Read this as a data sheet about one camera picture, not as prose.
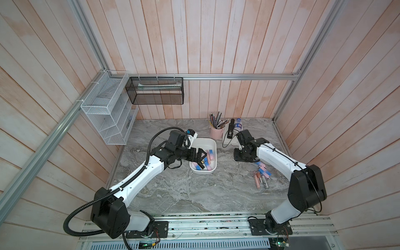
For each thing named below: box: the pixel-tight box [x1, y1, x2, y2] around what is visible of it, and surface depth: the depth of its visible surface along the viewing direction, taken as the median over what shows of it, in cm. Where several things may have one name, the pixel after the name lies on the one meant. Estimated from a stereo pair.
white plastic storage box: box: [189, 138, 218, 175], surface depth 97 cm
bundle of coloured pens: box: [208, 111, 230, 130], surface depth 106 cm
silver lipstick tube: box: [261, 175, 269, 189], surface depth 90 cm
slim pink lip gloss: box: [254, 175, 261, 189], surface depth 90 cm
